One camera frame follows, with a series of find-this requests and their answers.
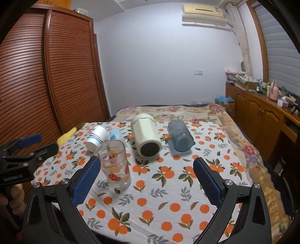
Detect cream insulated cup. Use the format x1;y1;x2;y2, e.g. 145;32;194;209
130;113;162;157

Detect white striped paper cup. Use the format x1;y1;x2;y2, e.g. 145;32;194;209
85;125;108;152

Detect wooden louvered wardrobe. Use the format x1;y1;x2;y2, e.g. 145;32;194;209
0;2;110;153

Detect wrapped air conditioner pipe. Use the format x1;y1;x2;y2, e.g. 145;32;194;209
226;2;252;78

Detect wall air conditioner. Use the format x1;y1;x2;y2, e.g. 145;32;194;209
181;3;229;27

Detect translucent blue plastic cup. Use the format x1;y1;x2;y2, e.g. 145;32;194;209
167;119;195;152

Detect person's left hand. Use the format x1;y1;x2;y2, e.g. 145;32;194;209
0;183;25;212

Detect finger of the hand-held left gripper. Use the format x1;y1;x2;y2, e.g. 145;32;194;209
4;133;43;153
7;143;59;166

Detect blue plastic bag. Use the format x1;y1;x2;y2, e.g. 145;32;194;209
214;95;235;104

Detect window blinds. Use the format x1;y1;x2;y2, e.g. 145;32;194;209
254;2;300;99

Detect clear cup with blue print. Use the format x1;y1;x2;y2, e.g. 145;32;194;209
107;129;127;147

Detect pink thermos jug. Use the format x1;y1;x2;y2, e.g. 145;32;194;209
269;80;279;101

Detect wooden sideboard cabinet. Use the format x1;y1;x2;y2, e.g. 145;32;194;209
225;83;300;169

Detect orange print tablecloth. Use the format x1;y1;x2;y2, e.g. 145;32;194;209
30;121;252;244

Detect floral blanket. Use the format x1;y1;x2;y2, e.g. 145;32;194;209
110;104;296;235

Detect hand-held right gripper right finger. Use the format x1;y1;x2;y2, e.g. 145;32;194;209
193;157;272;244

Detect yellow cloth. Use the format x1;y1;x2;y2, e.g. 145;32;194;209
57;127;79;146

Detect pile of boxes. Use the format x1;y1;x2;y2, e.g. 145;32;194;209
225;70;258;91

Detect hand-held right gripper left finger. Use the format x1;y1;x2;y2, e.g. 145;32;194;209
22;155;104;244

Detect fruit print glass cup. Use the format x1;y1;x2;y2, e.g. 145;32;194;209
97;139;132;189

